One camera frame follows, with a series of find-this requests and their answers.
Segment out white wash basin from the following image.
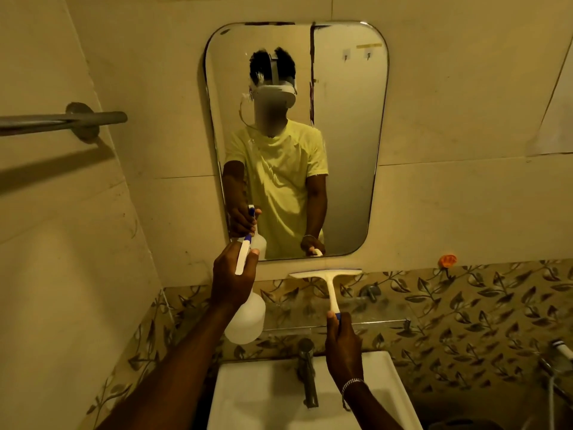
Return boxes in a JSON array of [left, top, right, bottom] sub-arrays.
[[206, 351, 424, 430]]

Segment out person's left forearm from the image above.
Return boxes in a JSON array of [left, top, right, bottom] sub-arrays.
[[96, 302, 240, 430]]

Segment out white window squeegee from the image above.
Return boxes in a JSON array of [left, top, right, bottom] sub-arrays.
[[289, 269, 363, 321]]

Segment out rounded wall mirror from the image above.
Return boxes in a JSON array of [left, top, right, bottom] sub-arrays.
[[203, 21, 390, 263]]

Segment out metal towel bar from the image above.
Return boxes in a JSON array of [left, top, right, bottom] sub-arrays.
[[0, 102, 129, 144]]

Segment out glass wall shelf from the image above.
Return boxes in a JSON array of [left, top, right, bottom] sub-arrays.
[[263, 303, 420, 333]]

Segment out person's left hand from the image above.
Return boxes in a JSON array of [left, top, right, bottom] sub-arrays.
[[210, 241, 261, 312]]

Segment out person's right hand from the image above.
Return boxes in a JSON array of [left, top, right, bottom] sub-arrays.
[[324, 311, 365, 391]]

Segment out hand bidet sprayer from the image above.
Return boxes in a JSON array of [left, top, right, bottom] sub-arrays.
[[536, 338, 573, 406]]

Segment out person's right forearm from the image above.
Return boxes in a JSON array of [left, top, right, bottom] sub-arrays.
[[342, 381, 404, 430]]

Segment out silver wrist bracelet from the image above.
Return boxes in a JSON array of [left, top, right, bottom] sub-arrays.
[[341, 378, 369, 411]]

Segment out white spray bottle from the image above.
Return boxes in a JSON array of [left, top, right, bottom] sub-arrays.
[[223, 234, 268, 346]]

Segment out metal sink faucet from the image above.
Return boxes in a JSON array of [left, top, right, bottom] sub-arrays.
[[296, 338, 320, 409]]

